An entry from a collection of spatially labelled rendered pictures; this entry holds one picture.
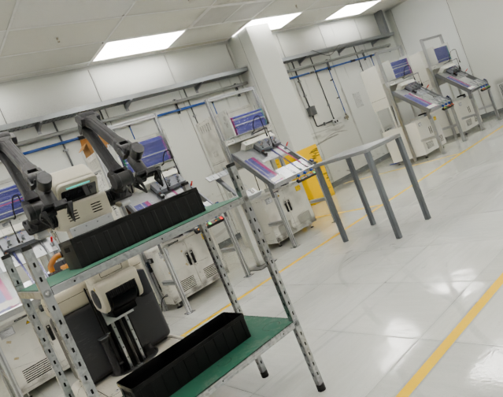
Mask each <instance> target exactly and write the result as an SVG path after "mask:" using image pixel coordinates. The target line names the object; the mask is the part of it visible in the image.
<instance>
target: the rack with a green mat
mask: <svg viewBox="0 0 503 397"><path fill-rule="evenodd" d="M226 168H227V170H228V173H229V175H230V178H231V181H232V183H233V184H234V187H235V190H236V192H237V195H238V197H236V198H232V199H228V200H226V201H223V202H218V203H216V204H212V205H210V206H205V211H204V212H202V213H200V214H198V215H196V216H194V217H191V218H189V219H187V220H185V221H183V222H180V223H178V224H176V225H174V226H172V227H171V228H167V229H165V230H164V231H162V232H159V233H157V234H155V235H153V236H151V237H149V238H147V239H144V240H142V241H140V242H138V243H136V244H133V245H131V246H129V247H127V248H125V249H123V250H120V251H118V252H116V253H115V254H112V255H110V256H108V257H106V258H103V259H102V260H100V261H97V262H95V263H93V264H91V265H89V266H86V267H84V268H82V269H73V270H69V268H67V269H65V270H63V271H60V272H59V273H56V274H54V275H52V276H49V277H47V278H46V277H45V275H44V273H43V270H42V268H41V266H40V264H39V262H38V259H37V257H36V256H35V253H34V251H33V249H32V247H31V244H29V245H27V246H25V247H22V248H20V252H21V253H22V255H23V257H24V260H25V262H26V264H27V266H28V269H29V271H30V273H31V275H32V277H33V280H34V281H35V284H32V285H30V286H28V287H26V288H25V287H24V285H23V282H22V280H21V278H20V276H19V274H18V272H17V269H16V267H15V265H14V264H13V260H12V258H11V257H10V255H9V254H6V255H3V256H1V260H2V263H3V265H4V266H5V268H6V271H7V273H8V275H9V278H10V279H11V281H12V283H13V286H14V288H15V290H16V292H17V295H18V297H19V299H20V301H21V303H22V306H23V308H24V310H25V312H26V314H27V316H28V319H29V321H30V322H31V325H32V327H33V329H34V331H35V334H36V335H37V338H38V340H39V342H40V344H41V346H42V349H43V351H44V353H45V355H46V358H47V360H48V362H49V363H50V366H51V368H52V370H53V372H54V375H55V377H56V378H57V382H58V383H59V385H60V387H61V390H62V392H63V394H64V396H65V397H75V396H74V394H73V391H72V389H71V387H70V385H69V382H68V380H67V378H66V376H65V373H64V371H63V369H62V368H61V365H60V362H59V361H58V359H57V356H56V354H55V352H54V349H53V348H52V346H51V344H50V341H49V339H48V337H47V335H46V332H45V330H44V328H43V326H42V324H41V321H40V320H39V317H38V315H37V313H36V311H35V308H34V306H33V305H32V303H31V299H42V300H43V301H44V303H45V305H46V308H47V310H48V312H49V314H50V317H51V319H52V321H53V323H54V326H55V328H56V329H57V332H58V334H59V336H60V338H61V341H62V343H63V345H64V347H65V349H66V351H67V353H68V356H69V358H70V360H71V362H72V365H73V367H74V369H75V371H76V374H77V376H78V378H79V379H80V383H81V384H82V386H83V389H84V391H85V393H86V395H87V397H100V396H99V394H98V391H97V389H96V387H95V386H94V382H93V380H92V379H91V375H90V374H89V372H88V370H87V367H86V365H85V363H84V361H83V358H82V356H81V354H80V352H79V349H78V347H77V346H76V343H75V340H74V339H73V337H72V334H71V332H70V330H69V328H68V326H67V324H66V321H65V319H64V317H63V315H62V312H61V310H60V308H59V306H58V304H57V301H56V299H55V298H54V296H55V295H56V294H58V293H60V292H62V291H64V290H66V289H68V288H70V287H72V286H74V285H76V284H78V283H81V282H83V281H85V280H87V279H89V278H91V277H93V276H95V275H97V274H99V273H101V272H103V271H105V270H107V269H110V268H112V267H114V266H115V265H118V264H120V263H121V262H124V261H126V260H128V259H129V258H132V257H134V256H136V255H138V254H141V253H142V252H144V251H146V250H149V249H150V248H152V247H155V246H156V245H158V244H160V243H163V242H165V241H167V240H169V239H171V238H173V237H175V236H177V235H179V234H181V233H183V232H185V231H187V230H190V229H192V228H194V227H196V226H198V227H199V228H200V231H201V233H202V236H203V238H204V241H205V243H206V246H207V247H208V250H209V253H210V255H211V257H212V259H213V262H214V265H215V266H216V270H217V272H218V273H219V276H220V279H221V281H222V283H223V286H224V288H225V291H226V292H227V296H228V298H229V300H230V302H231V305H232V307H233V310H234V312H235V313H242V309H241V306H240V305H239V301H238V300H237V298H236V295H235V292H234V290H233V288H232V286H231V282H230V280H229V279H228V276H227V273H226V271H225V269H224V266H223V264H222V261H221V260H220V256H219V255H218V252H217V250H216V247H215V245H214V242H213V240H212V237H211V235H210V233H209V230H208V228H207V226H206V223H205V222H206V221H208V220H210V219H212V218H214V217H217V216H219V215H221V214H222V213H225V212H227V211H229V210H231V209H233V208H235V207H236V206H239V205H241V204H242V208H243V209H244V212H245V214H246V217H247V219H248V222H249V223H250V227H251V229H252V231H253V234H254V236H255V239H256V241H257V244H258V246H259V248H260V250H261V253H262V256H263V258H264V261H265V264H266V266H267V267H268V271H269V273H270V275H271V278H272V280H273V283H274V285H275V287H276V290H277V292H278V295H279V297H280V300H281V302H282V304H283V308H284V309H285V312H286V314H287V317H288V318H283V317H260V316H248V315H244V314H243V315H244V318H245V321H246V324H247V327H248V329H249V331H250V335H251V337H250V338H249V339H247V340H245V341H244V342H243V343H241V344H240V345H238V346H237V347H236V348H235V349H234V350H232V351H231V352H229V353H228V354H226V355H225V356H223V357H222V358H221V359H220V360H219V361H217V362H216V363H214V364H213V365H211V366H210V367H209V368H208V369H206V370H205V371H204V372H202V373H201V374H199V375H198V376H196V377H195V378H194V379H193V380H191V381H190V382H189V383H187V384H186V385H184V386H183V387H182V388H181V389H179V390H178V391H176V392H175V393H174V394H172V395H171V396H169V397H209V396H210V395H211V394H212V393H214V391H216V390H217V389H218V388H220V387H221V386H222V385H224V384H225V383H226V382H228V381H229V380H230V379H231V378H232V377H234V376H235V375H236V374H237V373H239V372H240V371H242V370H243V369H244V368H246V367H247V366H248V365H249V364H250V363H251V362H253V361H254V360H255V362H256V364H257V367H258V369H259V371H260V374H261V377H262V378H266V377H268V375H269V374H268V371H267V369H266V367H265V365H264V362H263V359H262V357H261V355H262V354H263V353H264V352H266V351H267V350H268V349H269V348H270V347H272V346H273V345H274V344H276V343H277V342H279V341H280V340H281V339H282V338H283V337H284V336H286V335H287V334H288V333H290V332H291V331H292V330H293V331H294V334H295V336H296V339H297V341H298V344H299V346H300V348H301V352H302V353H303V356H304V358H305V361H306V363H307V366H308V367H309V371H310V373H311V375H312V377H313V380H314V383H315V385H316V388H317V391H318V392H322V391H325V390H326V387H325V384H324V381H323V379H322V376H321V375H320V371H319V370H318V367H317V365H316V362H315V359H314V357H313V354H312V352H311V350H310V348H309V345H308V342H307V340H306V338H305V335H304V332H303V331H302V328H301V325H300V323H299V320H298V317H297V315H296V313H295V311H294V308H293V306H292V303H291V301H290V298H289V296H288V294H287V290H286V288H285V286H284V284H283V281H282V278H281V276H280V275H279V271H278V269H277V267H276V264H275V261H274V259H273V257H272V254H271V251H270V250H269V247H268V244H267V242H266V239H265V237H264V234H263V232H262V230H261V226H260V225H259V222H258V220H257V217H256V215H255V213H254V211H253V207H252V205H251V203H250V200H249V197H248V195H247V193H246V190H245V188H244V186H243V183H242V180H241V178H240V176H239V173H238V170H237V169H236V166H235V163H234V162H232V163H230V164H228V165H226Z"/></svg>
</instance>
